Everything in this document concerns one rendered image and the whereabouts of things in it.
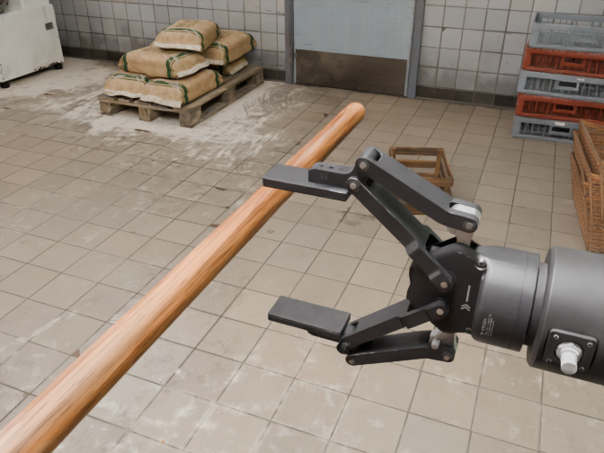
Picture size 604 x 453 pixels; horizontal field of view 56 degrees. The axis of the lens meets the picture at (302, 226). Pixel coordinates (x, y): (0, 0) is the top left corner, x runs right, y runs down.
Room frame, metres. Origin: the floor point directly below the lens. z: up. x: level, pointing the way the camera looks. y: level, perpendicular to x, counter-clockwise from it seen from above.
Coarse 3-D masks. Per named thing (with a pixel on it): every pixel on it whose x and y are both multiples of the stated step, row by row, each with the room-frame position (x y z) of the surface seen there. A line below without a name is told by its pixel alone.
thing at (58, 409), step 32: (352, 128) 0.75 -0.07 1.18; (320, 160) 0.63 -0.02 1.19; (256, 192) 0.52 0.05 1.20; (288, 192) 0.54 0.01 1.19; (224, 224) 0.45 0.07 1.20; (256, 224) 0.47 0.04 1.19; (192, 256) 0.40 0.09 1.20; (224, 256) 0.41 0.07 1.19; (160, 288) 0.35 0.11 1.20; (192, 288) 0.37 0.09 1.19; (128, 320) 0.31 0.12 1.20; (160, 320) 0.32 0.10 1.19; (96, 352) 0.28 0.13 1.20; (128, 352) 0.29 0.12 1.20; (64, 384) 0.25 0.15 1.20; (96, 384) 0.26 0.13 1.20; (32, 416) 0.23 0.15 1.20; (64, 416) 0.23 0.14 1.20; (0, 448) 0.21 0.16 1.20; (32, 448) 0.21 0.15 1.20
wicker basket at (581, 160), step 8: (576, 136) 2.70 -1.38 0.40; (576, 144) 2.68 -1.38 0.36; (576, 152) 2.69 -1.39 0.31; (576, 160) 2.70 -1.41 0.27; (584, 160) 2.41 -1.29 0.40; (584, 168) 2.43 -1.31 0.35; (592, 176) 2.26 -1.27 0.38; (592, 192) 2.26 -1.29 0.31; (592, 200) 2.26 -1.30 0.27; (592, 208) 2.25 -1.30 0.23; (592, 216) 2.25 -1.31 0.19; (600, 216) 2.25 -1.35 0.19; (592, 224) 2.25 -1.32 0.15
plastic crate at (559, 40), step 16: (544, 16) 4.03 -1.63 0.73; (560, 16) 3.99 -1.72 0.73; (576, 16) 3.95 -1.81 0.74; (592, 16) 3.92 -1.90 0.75; (544, 32) 4.02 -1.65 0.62; (560, 32) 3.98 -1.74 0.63; (576, 32) 3.59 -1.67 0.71; (592, 32) 3.56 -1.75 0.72; (544, 48) 3.66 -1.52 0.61; (560, 48) 3.62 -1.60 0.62; (576, 48) 3.58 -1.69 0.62; (592, 48) 3.55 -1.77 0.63
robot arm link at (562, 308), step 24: (552, 264) 0.33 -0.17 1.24; (576, 264) 0.32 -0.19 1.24; (600, 264) 0.32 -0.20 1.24; (552, 288) 0.31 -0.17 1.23; (576, 288) 0.31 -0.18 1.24; (600, 288) 0.30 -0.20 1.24; (552, 312) 0.30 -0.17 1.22; (576, 312) 0.30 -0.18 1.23; (600, 312) 0.29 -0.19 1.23; (528, 336) 0.31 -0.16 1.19; (552, 336) 0.29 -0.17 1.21; (576, 336) 0.29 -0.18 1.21; (600, 336) 0.28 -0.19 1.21; (528, 360) 0.30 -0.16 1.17; (552, 360) 0.29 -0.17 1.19; (576, 360) 0.28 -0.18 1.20; (600, 360) 0.28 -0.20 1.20; (600, 384) 0.29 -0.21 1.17
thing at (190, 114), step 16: (240, 80) 4.56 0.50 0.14; (256, 80) 4.83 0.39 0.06; (112, 96) 4.13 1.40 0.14; (208, 96) 4.13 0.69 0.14; (224, 96) 4.35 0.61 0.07; (240, 96) 4.55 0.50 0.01; (112, 112) 4.13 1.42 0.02; (144, 112) 4.01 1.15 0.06; (160, 112) 4.11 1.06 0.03; (192, 112) 3.88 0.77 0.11; (208, 112) 4.12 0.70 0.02
